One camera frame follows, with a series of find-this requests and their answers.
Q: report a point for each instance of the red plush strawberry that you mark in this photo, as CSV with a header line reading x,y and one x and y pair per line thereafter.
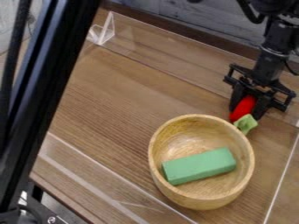
x,y
241,116

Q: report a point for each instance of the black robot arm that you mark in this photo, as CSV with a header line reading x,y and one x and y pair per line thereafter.
x,y
281,34

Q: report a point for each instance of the green rectangular block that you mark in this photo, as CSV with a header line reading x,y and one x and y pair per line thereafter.
x,y
200,166

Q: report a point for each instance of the clear acrylic tray wall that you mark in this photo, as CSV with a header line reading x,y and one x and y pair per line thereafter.
x,y
148,76

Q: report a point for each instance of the wooden bowl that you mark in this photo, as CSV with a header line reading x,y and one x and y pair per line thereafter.
x,y
192,134

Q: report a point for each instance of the black metal frame post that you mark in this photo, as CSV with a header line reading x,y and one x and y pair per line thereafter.
x,y
34,83

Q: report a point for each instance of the clear acrylic corner bracket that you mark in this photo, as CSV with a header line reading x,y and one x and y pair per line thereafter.
x,y
101,34

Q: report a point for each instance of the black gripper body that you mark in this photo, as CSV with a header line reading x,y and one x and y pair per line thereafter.
x,y
261,82

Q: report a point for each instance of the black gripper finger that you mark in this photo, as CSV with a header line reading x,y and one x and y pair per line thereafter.
x,y
261,108
237,96

